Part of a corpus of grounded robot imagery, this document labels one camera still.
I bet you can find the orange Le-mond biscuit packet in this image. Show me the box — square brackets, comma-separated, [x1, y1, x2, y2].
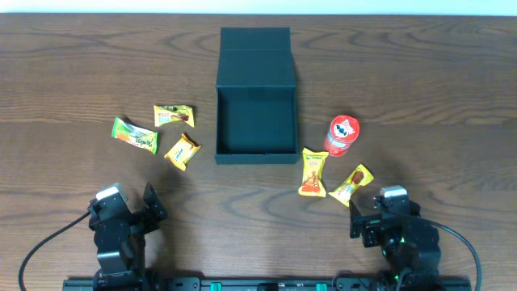
[164, 133, 201, 171]

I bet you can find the red Pringles can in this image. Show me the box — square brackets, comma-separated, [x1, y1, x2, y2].
[323, 115, 360, 157]

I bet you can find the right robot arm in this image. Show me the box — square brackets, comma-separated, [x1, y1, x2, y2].
[349, 195, 445, 290]

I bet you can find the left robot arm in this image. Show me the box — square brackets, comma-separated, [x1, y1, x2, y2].
[88, 183, 168, 290]

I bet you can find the yellow chocolate wafer packet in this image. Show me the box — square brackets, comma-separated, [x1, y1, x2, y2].
[330, 164, 374, 207]

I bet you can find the yellow orange snack packet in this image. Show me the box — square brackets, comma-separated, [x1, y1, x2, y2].
[298, 148, 329, 197]

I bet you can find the green Pandan snack packet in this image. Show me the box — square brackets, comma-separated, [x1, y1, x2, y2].
[111, 117, 158, 154]

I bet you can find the yellow Apollo cake packet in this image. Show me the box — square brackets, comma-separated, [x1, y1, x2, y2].
[153, 105, 195, 128]

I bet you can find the dark green open box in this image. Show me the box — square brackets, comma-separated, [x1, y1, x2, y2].
[215, 27, 299, 164]

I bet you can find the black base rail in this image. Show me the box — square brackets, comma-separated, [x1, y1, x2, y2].
[62, 276, 473, 291]

